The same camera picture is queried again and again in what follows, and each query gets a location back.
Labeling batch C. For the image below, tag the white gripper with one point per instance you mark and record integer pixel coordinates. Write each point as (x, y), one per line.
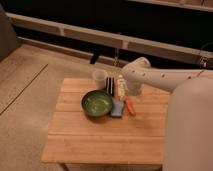
(134, 88)

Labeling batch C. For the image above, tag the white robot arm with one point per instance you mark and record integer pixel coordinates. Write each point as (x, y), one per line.
(189, 121)

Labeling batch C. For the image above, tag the white bottle with label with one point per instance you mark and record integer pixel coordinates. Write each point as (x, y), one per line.
(121, 87)

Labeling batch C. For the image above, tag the blue sponge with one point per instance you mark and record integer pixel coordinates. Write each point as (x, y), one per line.
(117, 108)

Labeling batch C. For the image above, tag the translucent plastic cup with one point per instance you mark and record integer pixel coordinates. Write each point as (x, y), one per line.
(99, 76)

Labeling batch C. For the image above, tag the green bowl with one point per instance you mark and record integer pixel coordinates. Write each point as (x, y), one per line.
(96, 103)

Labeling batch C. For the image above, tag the wooden table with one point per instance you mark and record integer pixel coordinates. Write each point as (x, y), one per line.
(74, 138)

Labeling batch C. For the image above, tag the white wall shelf rail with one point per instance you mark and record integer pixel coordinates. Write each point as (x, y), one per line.
(154, 48)

